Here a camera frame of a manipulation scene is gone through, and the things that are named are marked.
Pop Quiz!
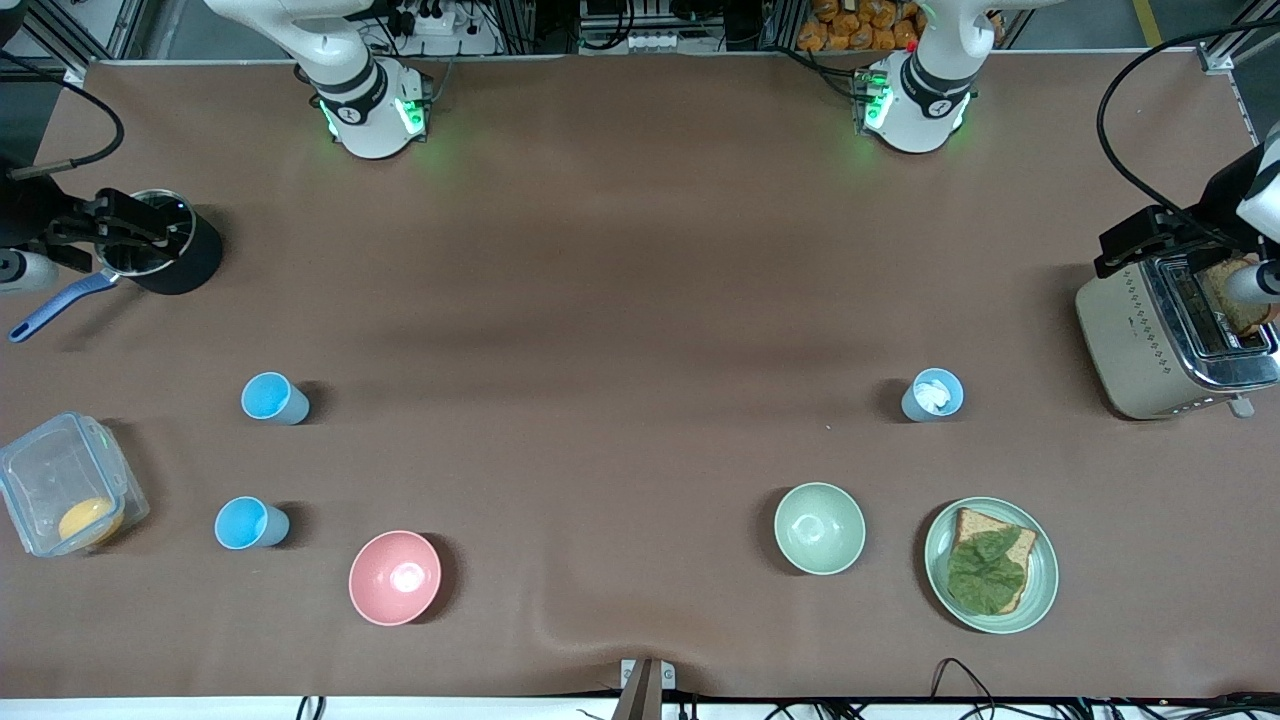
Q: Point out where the blue plastic cup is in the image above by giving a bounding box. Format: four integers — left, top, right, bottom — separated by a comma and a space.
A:
241, 372, 311, 426
214, 496, 291, 551
901, 368, 965, 423

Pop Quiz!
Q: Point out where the glass lid blue knob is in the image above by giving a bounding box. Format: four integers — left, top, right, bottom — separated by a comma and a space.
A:
100, 190, 196, 276

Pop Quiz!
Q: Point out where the dark toast slice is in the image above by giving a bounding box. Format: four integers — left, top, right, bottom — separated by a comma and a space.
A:
1200, 258, 1276, 336

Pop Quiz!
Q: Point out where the beige steel toaster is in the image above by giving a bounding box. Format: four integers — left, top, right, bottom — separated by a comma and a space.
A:
1075, 250, 1280, 421

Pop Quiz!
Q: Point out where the clear plastic food container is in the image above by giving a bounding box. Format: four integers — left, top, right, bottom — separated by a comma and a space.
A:
0, 412, 151, 558

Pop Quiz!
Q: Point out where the orange round food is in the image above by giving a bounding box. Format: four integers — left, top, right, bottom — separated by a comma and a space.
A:
57, 497, 126, 548

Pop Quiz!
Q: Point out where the brown bread slice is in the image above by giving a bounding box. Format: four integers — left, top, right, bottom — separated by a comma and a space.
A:
950, 507, 1039, 615

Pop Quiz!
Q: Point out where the pale green plate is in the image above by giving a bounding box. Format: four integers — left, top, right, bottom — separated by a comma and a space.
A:
923, 496, 1060, 635

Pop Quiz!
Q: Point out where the orange snack pile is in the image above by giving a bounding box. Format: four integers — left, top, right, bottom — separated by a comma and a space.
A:
797, 0, 926, 53

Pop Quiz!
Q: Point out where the green lettuce leaf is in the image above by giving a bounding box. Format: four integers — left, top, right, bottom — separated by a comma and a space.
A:
947, 528, 1028, 615

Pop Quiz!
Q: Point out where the pale green bowl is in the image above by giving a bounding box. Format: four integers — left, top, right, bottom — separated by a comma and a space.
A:
773, 482, 867, 576

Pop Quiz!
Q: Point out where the pink bowl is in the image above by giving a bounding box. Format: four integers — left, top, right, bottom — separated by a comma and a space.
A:
348, 530, 442, 627

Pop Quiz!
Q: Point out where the brown table cloth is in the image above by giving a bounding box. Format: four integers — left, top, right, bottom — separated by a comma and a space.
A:
0, 50, 1280, 701

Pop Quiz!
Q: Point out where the black pot blue handle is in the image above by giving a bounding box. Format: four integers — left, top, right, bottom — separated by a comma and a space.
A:
8, 188, 224, 344

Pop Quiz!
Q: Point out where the black cable bundle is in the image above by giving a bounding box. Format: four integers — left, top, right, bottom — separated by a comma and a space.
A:
1080, 690, 1280, 720

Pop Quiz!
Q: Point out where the black looped cable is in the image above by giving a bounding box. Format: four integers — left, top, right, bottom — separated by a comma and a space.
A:
932, 657, 996, 706

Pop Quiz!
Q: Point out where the grey metal camera bracket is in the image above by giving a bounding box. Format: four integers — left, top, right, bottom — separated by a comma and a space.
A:
612, 657, 676, 720

